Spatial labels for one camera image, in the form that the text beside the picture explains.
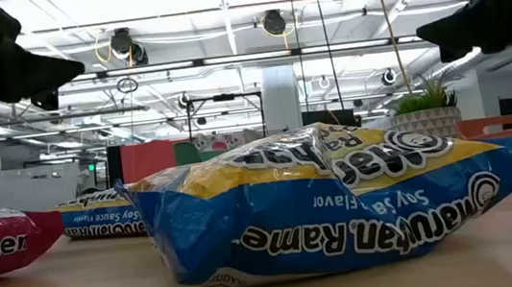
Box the blue soy sauce ramen pack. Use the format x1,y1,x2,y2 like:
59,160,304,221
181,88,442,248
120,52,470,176
53,182,148,246
110,100,512,287

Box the tan hanging rod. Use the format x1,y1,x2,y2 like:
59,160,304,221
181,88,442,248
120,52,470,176
372,0,414,98

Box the small black ceiling reel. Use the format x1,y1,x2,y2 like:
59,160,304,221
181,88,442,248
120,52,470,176
176,91,194,110
379,67,398,87

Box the potted plant patterned white pot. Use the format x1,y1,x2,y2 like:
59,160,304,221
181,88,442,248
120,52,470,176
386,69,465,147

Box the red partition panel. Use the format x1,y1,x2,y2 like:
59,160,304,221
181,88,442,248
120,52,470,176
118,137,179,185

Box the black monitor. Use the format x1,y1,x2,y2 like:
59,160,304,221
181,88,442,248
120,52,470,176
301,106,357,133

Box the white building column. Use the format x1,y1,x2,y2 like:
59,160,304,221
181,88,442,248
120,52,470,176
259,63,305,137

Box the black ceiling cable reel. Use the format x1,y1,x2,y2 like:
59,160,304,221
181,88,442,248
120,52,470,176
259,7,289,38
107,24,150,69

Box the black hanging cable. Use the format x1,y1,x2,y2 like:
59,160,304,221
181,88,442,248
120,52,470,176
310,0,346,113

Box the black gantry frame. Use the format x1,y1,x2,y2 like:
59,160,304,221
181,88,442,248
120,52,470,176
184,88,269,145

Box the black overhead light rail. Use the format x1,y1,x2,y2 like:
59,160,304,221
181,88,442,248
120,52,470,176
57,33,425,84

